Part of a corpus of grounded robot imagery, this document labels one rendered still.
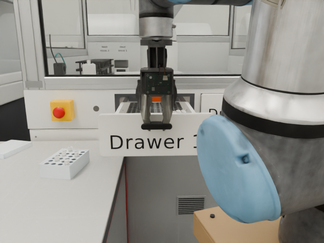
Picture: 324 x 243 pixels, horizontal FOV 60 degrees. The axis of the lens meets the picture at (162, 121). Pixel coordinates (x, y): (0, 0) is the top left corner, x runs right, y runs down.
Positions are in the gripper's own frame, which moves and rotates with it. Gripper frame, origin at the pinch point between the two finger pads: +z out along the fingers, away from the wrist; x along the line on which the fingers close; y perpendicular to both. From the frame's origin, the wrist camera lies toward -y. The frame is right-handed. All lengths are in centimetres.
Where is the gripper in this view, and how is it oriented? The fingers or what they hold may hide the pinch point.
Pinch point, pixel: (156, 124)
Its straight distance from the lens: 68.9
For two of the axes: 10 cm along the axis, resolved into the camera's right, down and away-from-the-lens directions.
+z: 0.0, 9.7, 2.5
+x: 10.0, -0.1, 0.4
